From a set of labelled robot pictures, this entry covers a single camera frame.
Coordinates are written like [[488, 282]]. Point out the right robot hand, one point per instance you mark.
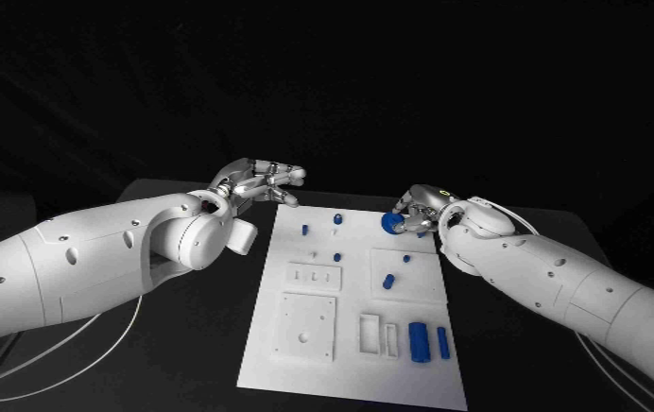
[[423, 206]]

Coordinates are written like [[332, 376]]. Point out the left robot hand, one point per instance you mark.
[[255, 181]]

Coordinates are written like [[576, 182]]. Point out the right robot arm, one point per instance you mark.
[[536, 270]]

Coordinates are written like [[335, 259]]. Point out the thick long blue cylinder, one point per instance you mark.
[[419, 342]]

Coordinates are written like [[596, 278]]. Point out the white task board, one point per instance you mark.
[[351, 298]]

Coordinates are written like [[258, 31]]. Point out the blue gear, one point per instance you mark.
[[390, 222]]

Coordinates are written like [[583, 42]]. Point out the blue short cylinder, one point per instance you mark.
[[387, 281]]

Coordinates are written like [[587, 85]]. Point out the thin long blue cylinder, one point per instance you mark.
[[442, 343]]

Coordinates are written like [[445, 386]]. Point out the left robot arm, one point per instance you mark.
[[92, 256]]

